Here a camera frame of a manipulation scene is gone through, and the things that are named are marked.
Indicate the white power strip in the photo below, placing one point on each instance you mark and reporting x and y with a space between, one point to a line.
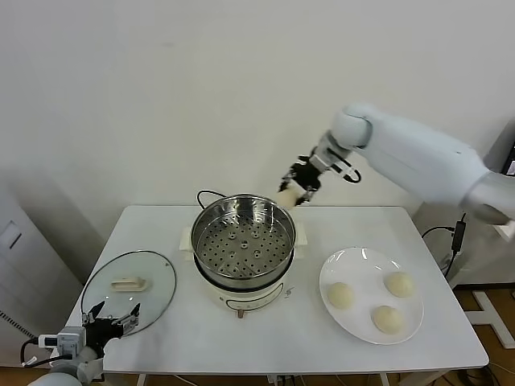
279 380

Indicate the grey computer monitor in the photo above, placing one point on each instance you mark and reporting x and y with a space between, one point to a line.
501 144

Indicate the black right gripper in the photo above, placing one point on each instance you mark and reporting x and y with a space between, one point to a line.
307 175

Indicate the cream electric cooker base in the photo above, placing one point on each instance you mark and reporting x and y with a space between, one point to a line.
249 299

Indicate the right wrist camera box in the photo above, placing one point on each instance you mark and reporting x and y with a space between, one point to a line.
324 161

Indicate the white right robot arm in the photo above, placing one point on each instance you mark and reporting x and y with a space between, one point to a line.
422 153

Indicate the stainless steel steamer basket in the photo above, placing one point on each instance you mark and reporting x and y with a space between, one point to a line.
241 257

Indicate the white grey cabinet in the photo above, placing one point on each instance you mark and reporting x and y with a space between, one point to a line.
24 261

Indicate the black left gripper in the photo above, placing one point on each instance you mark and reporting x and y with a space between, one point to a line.
102 329

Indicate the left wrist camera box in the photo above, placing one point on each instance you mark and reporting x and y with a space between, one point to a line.
70 342

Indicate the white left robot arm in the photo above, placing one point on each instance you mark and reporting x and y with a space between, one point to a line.
64 376

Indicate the grey usb hub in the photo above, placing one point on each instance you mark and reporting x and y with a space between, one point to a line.
458 237

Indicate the white table leg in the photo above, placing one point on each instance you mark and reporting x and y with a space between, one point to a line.
384 380
141 380

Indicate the white round plate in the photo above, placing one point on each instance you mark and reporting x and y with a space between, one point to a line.
362 273

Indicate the white steamed baozi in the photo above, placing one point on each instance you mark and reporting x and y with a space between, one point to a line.
387 319
340 295
287 198
399 284

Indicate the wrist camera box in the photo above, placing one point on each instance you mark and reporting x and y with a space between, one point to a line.
324 161
70 342

